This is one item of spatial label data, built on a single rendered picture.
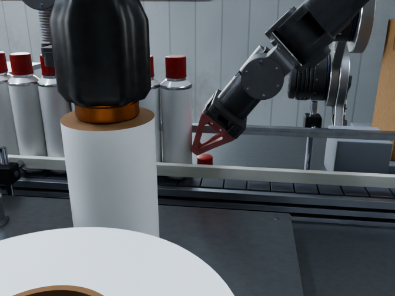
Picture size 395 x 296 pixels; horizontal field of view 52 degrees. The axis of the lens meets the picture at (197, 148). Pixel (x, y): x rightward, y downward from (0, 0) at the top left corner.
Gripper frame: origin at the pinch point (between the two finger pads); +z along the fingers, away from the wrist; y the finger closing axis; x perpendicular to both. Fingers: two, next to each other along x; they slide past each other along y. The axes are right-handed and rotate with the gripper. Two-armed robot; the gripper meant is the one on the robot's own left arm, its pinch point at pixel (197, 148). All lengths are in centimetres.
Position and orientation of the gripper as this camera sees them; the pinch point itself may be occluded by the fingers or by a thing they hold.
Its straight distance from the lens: 68.9
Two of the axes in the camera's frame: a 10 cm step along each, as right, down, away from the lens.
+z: -6.0, 7.2, 3.6
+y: -1.3, 3.6, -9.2
